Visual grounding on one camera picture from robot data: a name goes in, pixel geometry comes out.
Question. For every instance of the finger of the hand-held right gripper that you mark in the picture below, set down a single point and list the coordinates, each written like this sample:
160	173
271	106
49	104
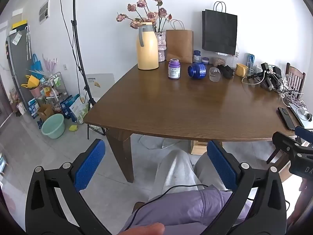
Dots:
286	143
304	133

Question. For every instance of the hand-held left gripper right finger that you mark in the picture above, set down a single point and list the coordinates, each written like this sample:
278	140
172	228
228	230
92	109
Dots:
223	166

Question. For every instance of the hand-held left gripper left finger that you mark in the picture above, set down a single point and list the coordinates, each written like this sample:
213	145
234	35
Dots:
89	166

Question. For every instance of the clear glass cup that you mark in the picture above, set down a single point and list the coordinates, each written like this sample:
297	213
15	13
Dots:
215	74

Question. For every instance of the person's left hand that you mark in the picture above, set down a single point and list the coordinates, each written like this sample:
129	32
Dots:
144	229

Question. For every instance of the grey laptop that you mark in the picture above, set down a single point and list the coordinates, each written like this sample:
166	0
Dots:
300	122

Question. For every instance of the white charger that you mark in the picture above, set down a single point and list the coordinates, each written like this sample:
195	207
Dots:
303	113

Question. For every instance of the black phone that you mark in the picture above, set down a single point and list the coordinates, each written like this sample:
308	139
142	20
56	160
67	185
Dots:
286	118

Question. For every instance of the small wooden crate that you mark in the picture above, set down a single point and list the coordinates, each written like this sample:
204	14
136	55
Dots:
199	148

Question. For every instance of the grey pants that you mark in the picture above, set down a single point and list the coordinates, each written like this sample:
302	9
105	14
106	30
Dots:
176	173

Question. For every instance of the green plastic basin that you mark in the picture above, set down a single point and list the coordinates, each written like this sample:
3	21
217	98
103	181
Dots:
53	127

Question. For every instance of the wooden chair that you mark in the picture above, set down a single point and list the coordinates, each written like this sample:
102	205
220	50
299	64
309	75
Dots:
294	78

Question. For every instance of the white green bag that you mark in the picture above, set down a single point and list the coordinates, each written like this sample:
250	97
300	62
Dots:
79	110

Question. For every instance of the purple jacket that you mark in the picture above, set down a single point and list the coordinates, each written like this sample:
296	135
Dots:
181	208

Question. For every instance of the blue white tissue pack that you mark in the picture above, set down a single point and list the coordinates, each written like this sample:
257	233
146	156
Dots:
67	105

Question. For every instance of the cardboard box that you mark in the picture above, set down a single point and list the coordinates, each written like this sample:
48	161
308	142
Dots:
45	111

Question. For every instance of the clear plastic bag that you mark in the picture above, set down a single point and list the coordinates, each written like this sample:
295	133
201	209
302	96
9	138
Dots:
156	143

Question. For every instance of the brown wooden table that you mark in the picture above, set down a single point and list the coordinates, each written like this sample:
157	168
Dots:
183	107

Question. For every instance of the white flat box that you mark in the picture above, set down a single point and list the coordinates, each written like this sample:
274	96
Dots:
102	84

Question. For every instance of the metal storage rack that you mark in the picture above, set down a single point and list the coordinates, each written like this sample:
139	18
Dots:
55	90

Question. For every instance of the yellow mug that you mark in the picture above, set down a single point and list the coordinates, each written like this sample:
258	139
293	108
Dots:
240	70

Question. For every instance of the blue white carton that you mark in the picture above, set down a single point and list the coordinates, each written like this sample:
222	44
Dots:
250	60

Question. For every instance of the pink bucket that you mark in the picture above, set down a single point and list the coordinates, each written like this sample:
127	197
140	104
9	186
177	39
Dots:
35	91

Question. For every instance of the black cloth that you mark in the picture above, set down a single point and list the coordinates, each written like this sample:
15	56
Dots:
226	71

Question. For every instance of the blue jar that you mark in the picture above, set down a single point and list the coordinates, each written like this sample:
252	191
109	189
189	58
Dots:
197	71

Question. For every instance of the clear plastic water bottle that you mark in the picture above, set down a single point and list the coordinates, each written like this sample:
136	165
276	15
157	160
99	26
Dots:
236	55

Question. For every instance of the beige textured lump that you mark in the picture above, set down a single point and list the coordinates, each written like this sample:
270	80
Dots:
218	61

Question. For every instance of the small purple tub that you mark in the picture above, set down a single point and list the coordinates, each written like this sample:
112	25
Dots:
205	60

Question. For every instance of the purple jar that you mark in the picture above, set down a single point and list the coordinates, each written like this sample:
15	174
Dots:
174	69

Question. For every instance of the pink hanger bundle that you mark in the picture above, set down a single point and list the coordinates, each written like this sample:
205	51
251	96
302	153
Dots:
50	63

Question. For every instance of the small blue bottle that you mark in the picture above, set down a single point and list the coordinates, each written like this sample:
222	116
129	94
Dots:
197	56

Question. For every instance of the blue gift bag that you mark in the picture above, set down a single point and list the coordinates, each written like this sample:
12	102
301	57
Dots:
36	64

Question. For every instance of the grey refrigerator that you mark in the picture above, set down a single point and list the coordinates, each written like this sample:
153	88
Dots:
17	66

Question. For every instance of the brown paper bag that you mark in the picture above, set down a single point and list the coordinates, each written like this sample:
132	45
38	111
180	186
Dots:
179	46

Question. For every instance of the yellow thermos jug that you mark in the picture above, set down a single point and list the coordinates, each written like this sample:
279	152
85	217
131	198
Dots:
146	51

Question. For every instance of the black paper bag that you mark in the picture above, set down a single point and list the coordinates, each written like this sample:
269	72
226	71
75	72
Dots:
219	31

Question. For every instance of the black light stand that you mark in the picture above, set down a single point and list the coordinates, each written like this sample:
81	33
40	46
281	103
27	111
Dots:
75	34

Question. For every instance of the pale ribbed vase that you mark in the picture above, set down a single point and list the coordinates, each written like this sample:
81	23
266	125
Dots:
161	49

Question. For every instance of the dried rose bouquet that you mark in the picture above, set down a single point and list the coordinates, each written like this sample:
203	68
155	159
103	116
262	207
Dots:
149	16

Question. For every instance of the black camera rig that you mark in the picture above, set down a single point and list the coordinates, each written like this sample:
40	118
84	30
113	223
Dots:
267	77

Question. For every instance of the white wall vent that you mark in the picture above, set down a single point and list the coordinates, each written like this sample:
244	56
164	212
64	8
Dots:
44	11

